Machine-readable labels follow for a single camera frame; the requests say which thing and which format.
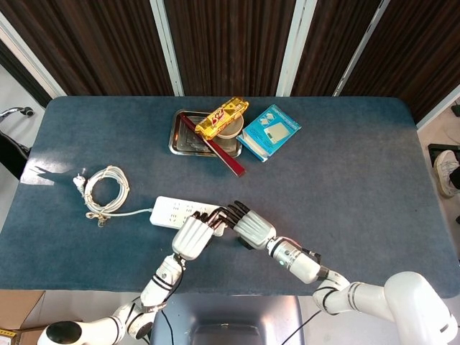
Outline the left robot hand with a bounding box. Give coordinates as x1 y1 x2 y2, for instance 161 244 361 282
171 206 231 260

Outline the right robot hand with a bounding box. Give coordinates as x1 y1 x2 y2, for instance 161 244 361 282
219 200 277 251

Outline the white power strip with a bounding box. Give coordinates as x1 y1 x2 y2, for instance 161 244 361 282
149 195 226 238

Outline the long dark red box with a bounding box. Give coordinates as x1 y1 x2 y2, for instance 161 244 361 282
180 111 248 179

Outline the grey robot torso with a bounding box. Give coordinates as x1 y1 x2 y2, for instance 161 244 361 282
150 294 306 345

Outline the metal tray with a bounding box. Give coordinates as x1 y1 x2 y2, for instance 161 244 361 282
167 109 243 159

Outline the white bowl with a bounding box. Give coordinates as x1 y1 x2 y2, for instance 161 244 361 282
218 116 245 142

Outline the blue cardboard box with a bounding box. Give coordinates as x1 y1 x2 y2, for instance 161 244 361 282
236 103 302 162

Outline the blue table cloth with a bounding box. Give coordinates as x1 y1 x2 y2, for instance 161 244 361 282
0 95 460 299

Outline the yellow snack packet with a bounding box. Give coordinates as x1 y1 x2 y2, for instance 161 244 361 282
194 96 250 140

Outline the brown cardboard box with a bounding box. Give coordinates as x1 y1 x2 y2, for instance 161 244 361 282
0 290 86 345

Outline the white sneaker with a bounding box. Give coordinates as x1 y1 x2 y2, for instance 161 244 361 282
433 149 460 199

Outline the white coiled power cable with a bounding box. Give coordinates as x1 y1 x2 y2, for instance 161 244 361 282
73 165 155 228

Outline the white partition post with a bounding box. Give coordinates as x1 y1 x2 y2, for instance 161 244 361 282
149 0 185 97
332 0 391 97
275 0 318 97
0 12 68 109

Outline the black chair with chrome frame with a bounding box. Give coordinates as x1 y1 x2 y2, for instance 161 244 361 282
0 106 36 180

